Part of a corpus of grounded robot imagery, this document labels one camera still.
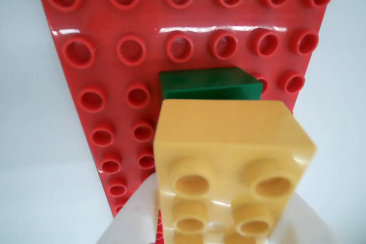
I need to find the yellow lego brick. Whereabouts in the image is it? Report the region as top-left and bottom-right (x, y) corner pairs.
(153, 98), (317, 244)

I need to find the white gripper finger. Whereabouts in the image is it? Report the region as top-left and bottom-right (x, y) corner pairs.
(97, 174), (161, 244)
(268, 192), (332, 244)

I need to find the green lego brick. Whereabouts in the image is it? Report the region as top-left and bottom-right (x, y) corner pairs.
(158, 66), (263, 103)

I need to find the red lego baseplate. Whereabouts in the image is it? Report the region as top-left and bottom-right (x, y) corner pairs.
(33, 0), (338, 243)

